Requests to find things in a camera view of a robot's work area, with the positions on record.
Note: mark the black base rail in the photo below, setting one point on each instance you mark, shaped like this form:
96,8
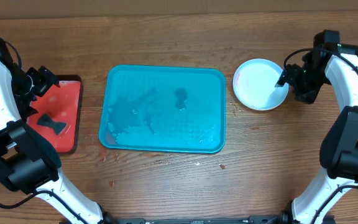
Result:
253,219

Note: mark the teal plastic tray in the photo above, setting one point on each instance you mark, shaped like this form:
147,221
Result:
166,109

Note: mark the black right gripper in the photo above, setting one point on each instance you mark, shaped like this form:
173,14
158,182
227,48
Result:
305,96

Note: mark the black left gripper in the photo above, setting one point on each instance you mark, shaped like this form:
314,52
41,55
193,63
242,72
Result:
46,78

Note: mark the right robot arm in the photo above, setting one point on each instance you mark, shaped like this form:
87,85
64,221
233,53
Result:
328,62

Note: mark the light blue plate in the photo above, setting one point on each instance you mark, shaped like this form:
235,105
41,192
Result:
254,84

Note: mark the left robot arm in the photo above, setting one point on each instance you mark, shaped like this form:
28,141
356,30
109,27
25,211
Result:
29,165

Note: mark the red and black tray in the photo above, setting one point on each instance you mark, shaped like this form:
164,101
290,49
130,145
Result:
62,104

